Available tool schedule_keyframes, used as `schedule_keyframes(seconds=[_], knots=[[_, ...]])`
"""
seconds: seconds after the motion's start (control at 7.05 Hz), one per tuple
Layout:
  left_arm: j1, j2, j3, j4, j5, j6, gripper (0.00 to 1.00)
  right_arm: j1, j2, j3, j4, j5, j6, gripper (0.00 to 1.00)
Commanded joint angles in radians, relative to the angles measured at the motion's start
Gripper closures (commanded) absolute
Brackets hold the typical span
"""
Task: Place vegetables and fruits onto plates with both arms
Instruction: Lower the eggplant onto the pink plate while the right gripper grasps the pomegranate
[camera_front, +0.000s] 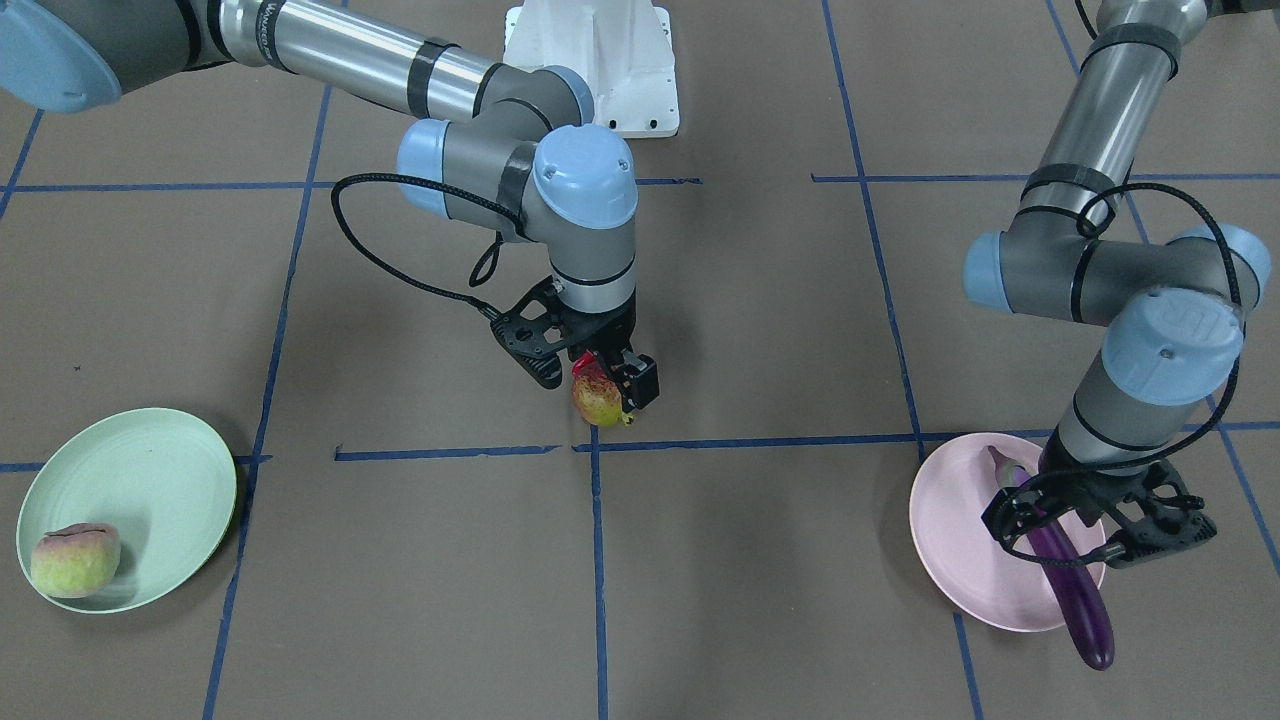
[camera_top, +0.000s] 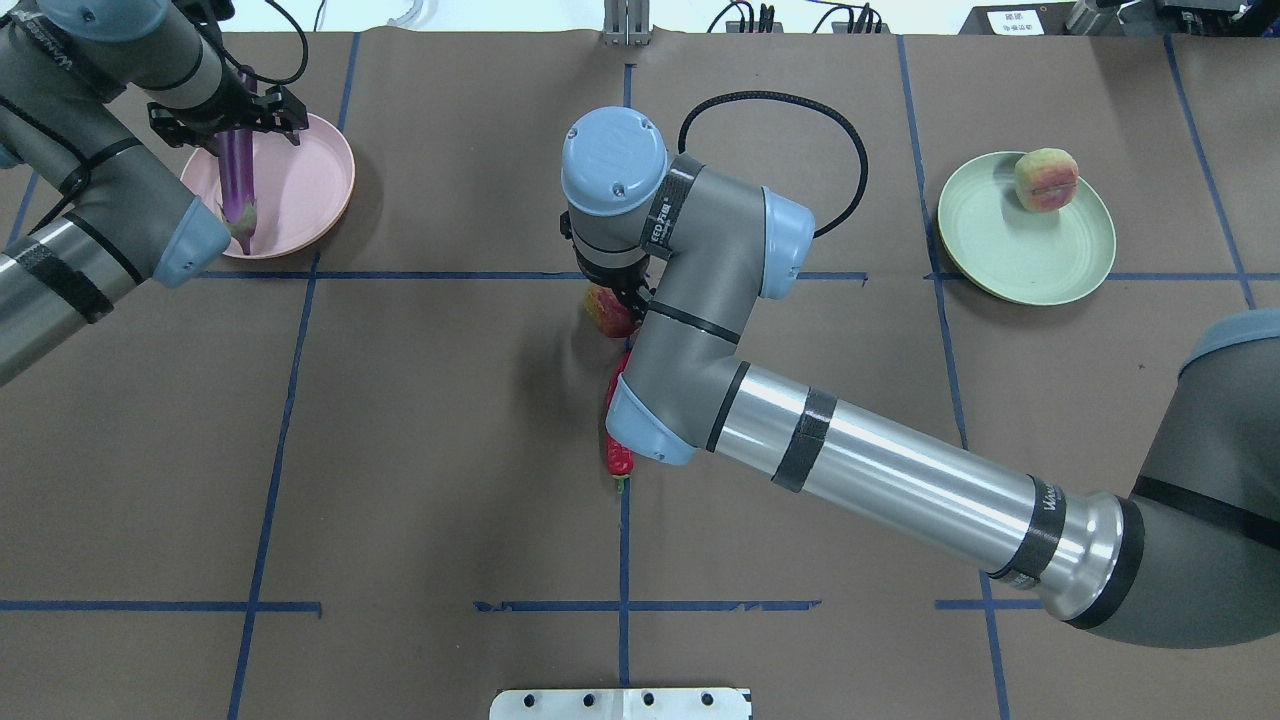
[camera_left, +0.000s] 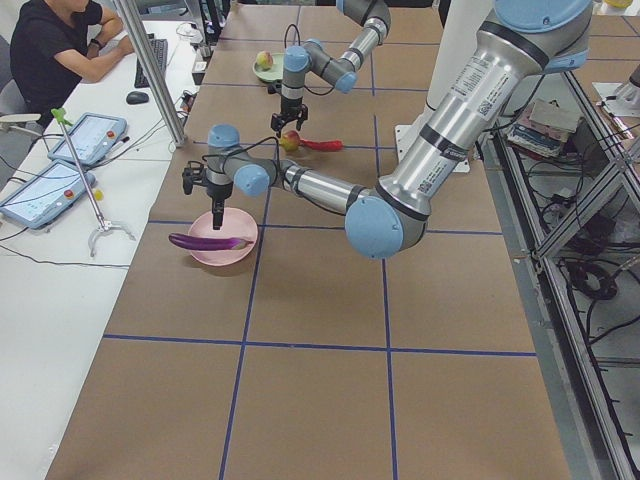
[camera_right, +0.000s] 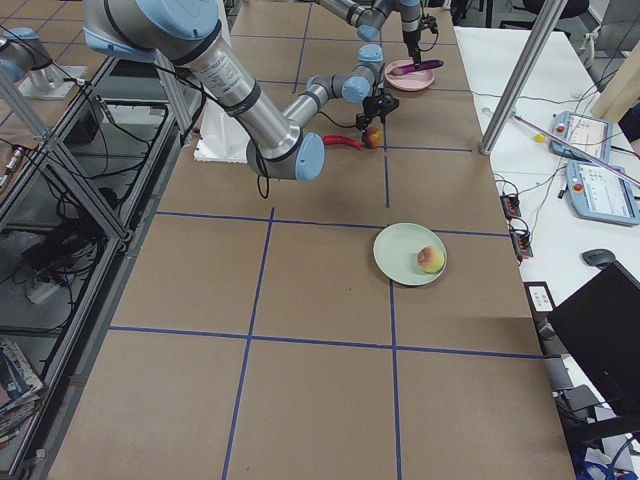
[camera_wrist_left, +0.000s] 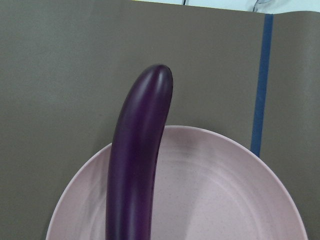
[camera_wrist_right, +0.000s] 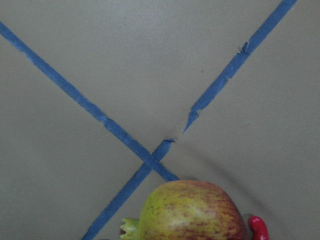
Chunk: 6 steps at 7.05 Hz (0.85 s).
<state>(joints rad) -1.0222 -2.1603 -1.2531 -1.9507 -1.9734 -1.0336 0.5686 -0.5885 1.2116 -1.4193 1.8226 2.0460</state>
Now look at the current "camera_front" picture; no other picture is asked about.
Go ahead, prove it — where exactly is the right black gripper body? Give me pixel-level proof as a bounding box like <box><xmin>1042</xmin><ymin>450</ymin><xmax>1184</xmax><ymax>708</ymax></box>
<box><xmin>558</xmin><ymin>302</ymin><xmax>637</xmax><ymax>359</ymax></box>

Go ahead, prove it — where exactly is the red green pomegranate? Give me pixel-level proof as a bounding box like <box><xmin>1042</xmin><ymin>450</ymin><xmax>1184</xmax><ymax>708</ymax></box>
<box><xmin>571</xmin><ymin>354</ymin><xmax>635</xmax><ymax>428</ymax></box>

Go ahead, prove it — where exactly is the purple eggplant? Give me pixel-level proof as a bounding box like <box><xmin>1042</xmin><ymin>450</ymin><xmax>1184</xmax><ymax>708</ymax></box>
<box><xmin>982</xmin><ymin>445</ymin><xmax>1115</xmax><ymax>671</ymax></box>

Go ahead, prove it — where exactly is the peach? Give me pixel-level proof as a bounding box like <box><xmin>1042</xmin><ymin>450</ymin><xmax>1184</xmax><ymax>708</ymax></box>
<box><xmin>29</xmin><ymin>523</ymin><xmax>122</xmax><ymax>600</ymax></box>

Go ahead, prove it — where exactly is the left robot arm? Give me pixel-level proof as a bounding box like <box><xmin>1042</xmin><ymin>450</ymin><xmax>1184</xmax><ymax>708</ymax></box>
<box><xmin>963</xmin><ymin>1</ymin><xmax>1271</xmax><ymax>475</ymax></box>

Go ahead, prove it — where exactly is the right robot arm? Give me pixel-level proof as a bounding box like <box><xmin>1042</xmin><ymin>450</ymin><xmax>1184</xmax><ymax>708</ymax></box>
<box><xmin>3</xmin><ymin>1</ymin><xmax>659</xmax><ymax>413</ymax></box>

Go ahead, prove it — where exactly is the pink plate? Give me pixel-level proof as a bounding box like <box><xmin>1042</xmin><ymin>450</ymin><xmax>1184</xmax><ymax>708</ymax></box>
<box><xmin>909</xmin><ymin>432</ymin><xmax>1064</xmax><ymax>632</ymax></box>

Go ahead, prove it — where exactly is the green plate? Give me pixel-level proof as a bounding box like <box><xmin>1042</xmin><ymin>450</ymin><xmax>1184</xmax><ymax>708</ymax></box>
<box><xmin>15</xmin><ymin>407</ymin><xmax>239</xmax><ymax>614</ymax></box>

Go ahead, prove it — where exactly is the black camera bracket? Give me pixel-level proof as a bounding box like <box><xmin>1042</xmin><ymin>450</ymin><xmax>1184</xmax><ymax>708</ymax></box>
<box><xmin>980</xmin><ymin>459</ymin><xmax>1219</xmax><ymax>569</ymax></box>
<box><xmin>489</xmin><ymin>275</ymin><xmax>564</xmax><ymax>389</ymax></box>

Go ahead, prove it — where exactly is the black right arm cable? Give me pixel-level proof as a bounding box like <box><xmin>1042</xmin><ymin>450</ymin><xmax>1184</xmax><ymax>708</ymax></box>
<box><xmin>330</xmin><ymin>173</ymin><xmax>521</xmax><ymax>322</ymax></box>

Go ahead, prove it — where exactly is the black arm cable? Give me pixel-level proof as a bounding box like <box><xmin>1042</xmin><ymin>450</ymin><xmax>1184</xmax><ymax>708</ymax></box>
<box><xmin>330</xmin><ymin>173</ymin><xmax>521</xmax><ymax>322</ymax></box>
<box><xmin>986</xmin><ymin>181</ymin><xmax>1245</xmax><ymax>571</ymax></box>

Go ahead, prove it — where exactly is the white camera stand base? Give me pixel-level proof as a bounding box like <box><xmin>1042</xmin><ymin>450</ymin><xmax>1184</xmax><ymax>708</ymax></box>
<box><xmin>503</xmin><ymin>1</ymin><xmax>681</xmax><ymax>138</ymax></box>

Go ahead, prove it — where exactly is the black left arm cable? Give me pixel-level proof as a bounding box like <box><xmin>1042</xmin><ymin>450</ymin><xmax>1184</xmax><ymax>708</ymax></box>
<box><xmin>986</xmin><ymin>181</ymin><xmax>1245</xmax><ymax>571</ymax></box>

